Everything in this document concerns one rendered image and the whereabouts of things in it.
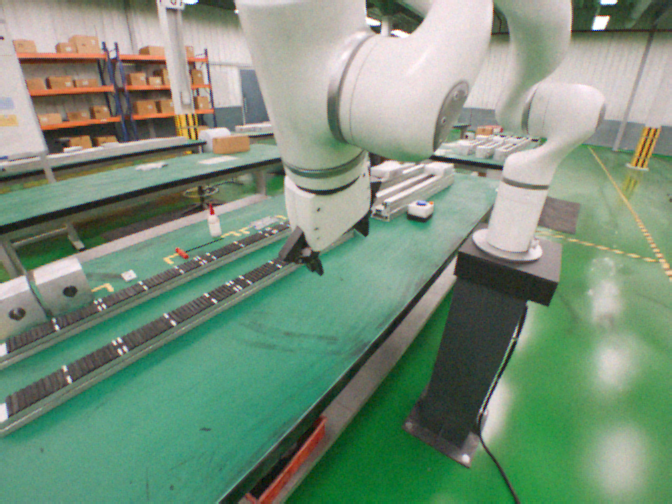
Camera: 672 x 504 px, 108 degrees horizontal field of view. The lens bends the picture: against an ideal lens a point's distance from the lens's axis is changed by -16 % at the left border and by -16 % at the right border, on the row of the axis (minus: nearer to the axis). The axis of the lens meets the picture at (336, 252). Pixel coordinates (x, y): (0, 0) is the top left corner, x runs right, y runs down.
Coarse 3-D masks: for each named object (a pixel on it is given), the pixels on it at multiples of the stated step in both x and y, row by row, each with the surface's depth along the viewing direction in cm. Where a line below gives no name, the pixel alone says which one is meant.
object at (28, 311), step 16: (0, 288) 57; (16, 288) 57; (32, 288) 64; (0, 304) 54; (16, 304) 56; (32, 304) 59; (0, 320) 54; (16, 320) 55; (32, 320) 59; (0, 336) 55
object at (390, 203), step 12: (408, 180) 142; (420, 180) 148; (432, 180) 143; (444, 180) 157; (384, 192) 123; (396, 192) 130; (408, 192) 124; (420, 192) 134; (432, 192) 147; (384, 204) 114; (396, 204) 117; (408, 204) 127; (372, 216) 120; (384, 216) 116; (396, 216) 120
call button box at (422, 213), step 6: (414, 204) 117; (426, 204) 116; (408, 210) 117; (414, 210) 116; (420, 210) 114; (426, 210) 113; (432, 210) 118; (408, 216) 118; (414, 216) 117; (420, 216) 115; (426, 216) 114
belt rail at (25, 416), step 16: (336, 240) 96; (288, 272) 82; (256, 288) 74; (224, 304) 68; (192, 320) 61; (160, 336) 56; (176, 336) 59; (128, 352) 51; (144, 352) 54; (112, 368) 50; (80, 384) 46; (48, 400) 42; (64, 400) 44; (0, 416) 38; (16, 416) 38; (32, 416) 40; (0, 432) 37
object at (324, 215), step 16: (368, 176) 33; (288, 192) 30; (304, 192) 28; (320, 192) 28; (336, 192) 28; (352, 192) 32; (368, 192) 35; (288, 208) 32; (304, 208) 29; (320, 208) 30; (336, 208) 31; (352, 208) 34; (368, 208) 38; (304, 224) 31; (320, 224) 32; (336, 224) 34; (352, 224) 37; (320, 240) 34
